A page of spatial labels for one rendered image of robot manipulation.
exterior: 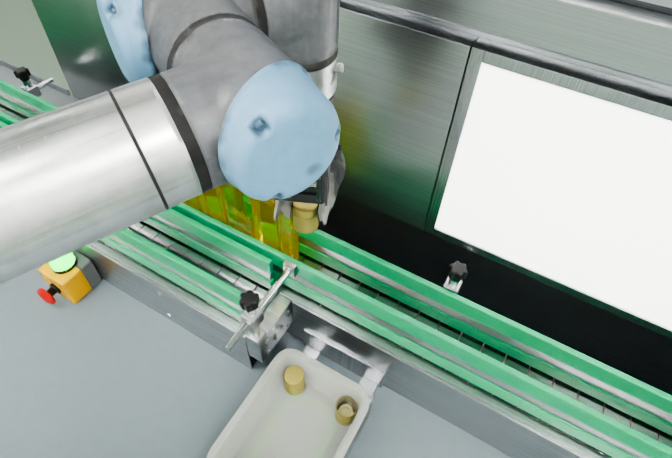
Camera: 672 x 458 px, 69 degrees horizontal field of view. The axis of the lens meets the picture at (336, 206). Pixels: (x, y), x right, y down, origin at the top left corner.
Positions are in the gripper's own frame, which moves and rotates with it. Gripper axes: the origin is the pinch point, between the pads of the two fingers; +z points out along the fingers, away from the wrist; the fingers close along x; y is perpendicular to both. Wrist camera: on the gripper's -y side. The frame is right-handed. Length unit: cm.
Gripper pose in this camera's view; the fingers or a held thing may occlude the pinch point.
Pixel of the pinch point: (305, 207)
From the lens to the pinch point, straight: 65.4
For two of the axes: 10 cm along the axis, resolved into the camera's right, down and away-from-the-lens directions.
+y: -0.9, 7.4, -6.7
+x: 10.0, 0.9, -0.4
